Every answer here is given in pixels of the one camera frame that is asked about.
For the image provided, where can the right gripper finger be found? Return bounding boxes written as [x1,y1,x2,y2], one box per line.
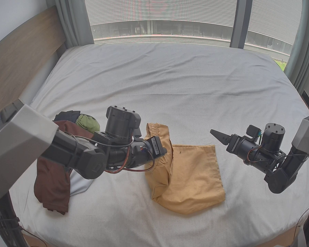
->
[210,129,232,147]

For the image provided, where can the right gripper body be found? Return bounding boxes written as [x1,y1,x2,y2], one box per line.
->
[226,134,258,162]

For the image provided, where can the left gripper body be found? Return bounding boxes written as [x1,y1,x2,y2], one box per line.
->
[130,135,168,170]

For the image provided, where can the tan shorts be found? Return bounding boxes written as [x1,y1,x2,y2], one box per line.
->
[144,122,226,215]

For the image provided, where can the bed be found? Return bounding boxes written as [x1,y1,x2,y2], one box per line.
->
[0,5,309,247]

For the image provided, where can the green garment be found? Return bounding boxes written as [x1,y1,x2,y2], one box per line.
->
[76,114,101,133]

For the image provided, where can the pale grey garment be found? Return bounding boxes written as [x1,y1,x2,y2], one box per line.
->
[68,173,93,196]

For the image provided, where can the black garment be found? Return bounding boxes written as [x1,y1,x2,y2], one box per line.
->
[54,110,81,121]

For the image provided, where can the brown garment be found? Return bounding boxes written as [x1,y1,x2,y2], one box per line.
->
[34,120,93,214]

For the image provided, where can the grey-green curtain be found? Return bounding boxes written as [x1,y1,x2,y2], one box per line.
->
[43,0,94,48]
[284,0,309,93]

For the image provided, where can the window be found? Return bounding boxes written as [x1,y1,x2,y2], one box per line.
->
[82,0,304,62]

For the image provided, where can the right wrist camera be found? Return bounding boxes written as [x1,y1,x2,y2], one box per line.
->
[246,125,262,141]

